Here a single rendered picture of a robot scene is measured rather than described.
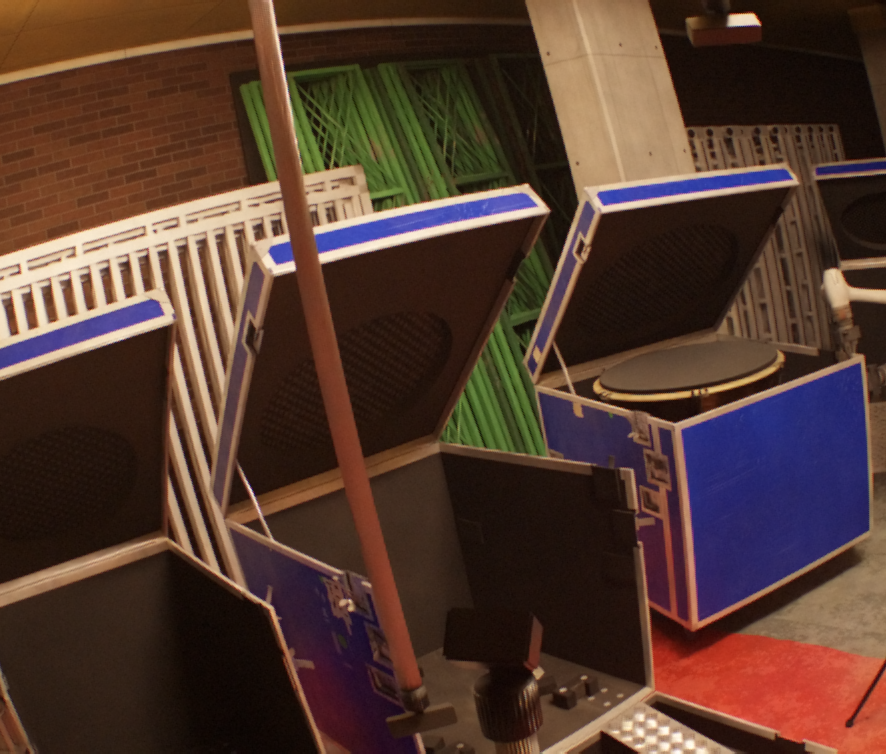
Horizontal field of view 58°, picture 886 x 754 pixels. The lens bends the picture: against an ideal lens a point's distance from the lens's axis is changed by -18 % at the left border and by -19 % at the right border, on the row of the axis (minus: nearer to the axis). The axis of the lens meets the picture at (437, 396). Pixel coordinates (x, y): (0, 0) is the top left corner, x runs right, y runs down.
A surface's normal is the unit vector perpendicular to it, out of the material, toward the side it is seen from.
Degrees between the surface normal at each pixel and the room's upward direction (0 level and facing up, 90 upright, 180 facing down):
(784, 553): 90
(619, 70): 90
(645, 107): 90
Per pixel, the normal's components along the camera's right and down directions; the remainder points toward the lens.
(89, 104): 0.62, 0.03
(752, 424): 0.31, 0.12
